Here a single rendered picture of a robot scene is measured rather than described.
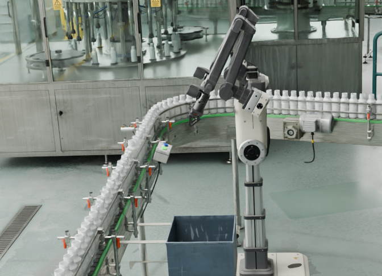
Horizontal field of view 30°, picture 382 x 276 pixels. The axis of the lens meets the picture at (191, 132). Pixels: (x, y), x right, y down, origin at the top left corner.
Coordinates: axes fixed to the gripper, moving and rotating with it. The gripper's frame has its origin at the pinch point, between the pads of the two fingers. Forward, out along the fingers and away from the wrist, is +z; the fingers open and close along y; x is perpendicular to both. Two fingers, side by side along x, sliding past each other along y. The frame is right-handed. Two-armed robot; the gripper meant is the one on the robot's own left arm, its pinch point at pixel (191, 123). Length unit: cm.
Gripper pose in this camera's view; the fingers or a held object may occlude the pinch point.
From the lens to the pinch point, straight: 397.1
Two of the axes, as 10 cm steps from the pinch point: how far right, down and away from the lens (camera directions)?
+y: -0.9, 3.6, -9.3
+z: -4.1, 8.4, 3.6
